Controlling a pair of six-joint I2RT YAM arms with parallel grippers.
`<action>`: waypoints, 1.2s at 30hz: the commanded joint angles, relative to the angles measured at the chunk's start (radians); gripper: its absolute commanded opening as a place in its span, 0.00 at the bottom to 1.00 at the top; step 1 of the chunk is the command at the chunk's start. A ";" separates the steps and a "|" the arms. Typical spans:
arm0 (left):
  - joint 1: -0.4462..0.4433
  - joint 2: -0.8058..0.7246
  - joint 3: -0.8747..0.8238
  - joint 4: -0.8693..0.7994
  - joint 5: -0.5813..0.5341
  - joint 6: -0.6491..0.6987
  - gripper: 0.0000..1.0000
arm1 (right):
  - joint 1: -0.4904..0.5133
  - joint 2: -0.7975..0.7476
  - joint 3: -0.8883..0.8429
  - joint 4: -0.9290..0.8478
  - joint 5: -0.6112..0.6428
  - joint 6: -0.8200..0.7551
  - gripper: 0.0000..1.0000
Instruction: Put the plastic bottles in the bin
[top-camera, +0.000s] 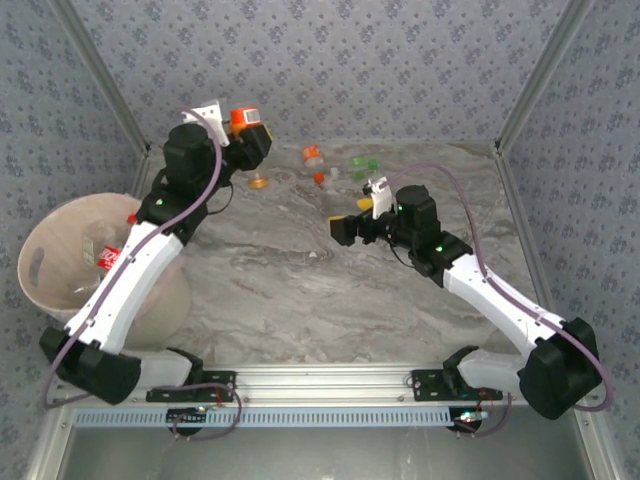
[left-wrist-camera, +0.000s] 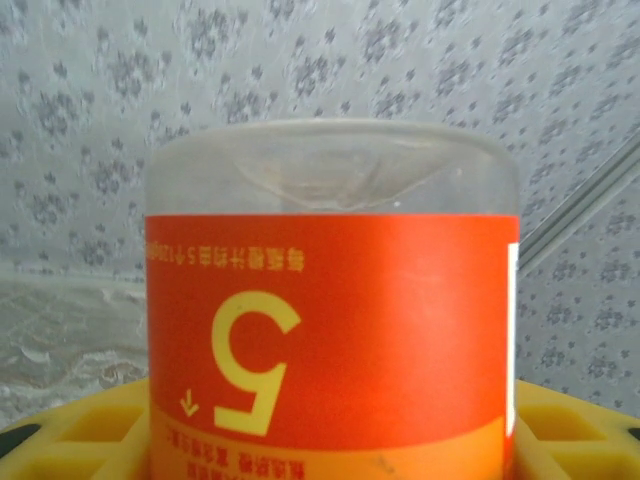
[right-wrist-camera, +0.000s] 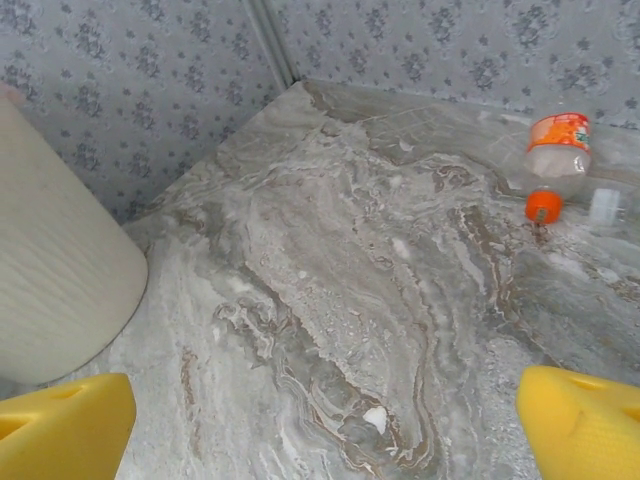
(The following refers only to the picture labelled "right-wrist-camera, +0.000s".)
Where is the orange-label bottle with orange cap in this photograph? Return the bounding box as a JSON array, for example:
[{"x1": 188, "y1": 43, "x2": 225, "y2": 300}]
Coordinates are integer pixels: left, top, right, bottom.
[{"x1": 523, "y1": 111, "x2": 593, "y2": 225}]

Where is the large round plastic bin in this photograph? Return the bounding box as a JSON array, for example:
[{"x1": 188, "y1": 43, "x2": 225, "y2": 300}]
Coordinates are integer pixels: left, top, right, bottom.
[{"x1": 0, "y1": 82, "x2": 150, "y2": 386}]

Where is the white bottle cap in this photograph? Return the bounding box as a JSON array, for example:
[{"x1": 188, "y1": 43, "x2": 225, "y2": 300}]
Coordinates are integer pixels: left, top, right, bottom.
[{"x1": 587, "y1": 187, "x2": 629, "y2": 231}]

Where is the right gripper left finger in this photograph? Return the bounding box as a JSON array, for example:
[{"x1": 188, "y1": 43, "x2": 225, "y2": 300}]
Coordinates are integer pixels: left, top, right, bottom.
[{"x1": 0, "y1": 372, "x2": 137, "y2": 480}]

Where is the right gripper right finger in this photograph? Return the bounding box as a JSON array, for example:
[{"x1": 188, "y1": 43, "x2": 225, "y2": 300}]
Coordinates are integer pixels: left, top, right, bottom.
[{"x1": 516, "y1": 364, "x2": 640, "y2": 480}]

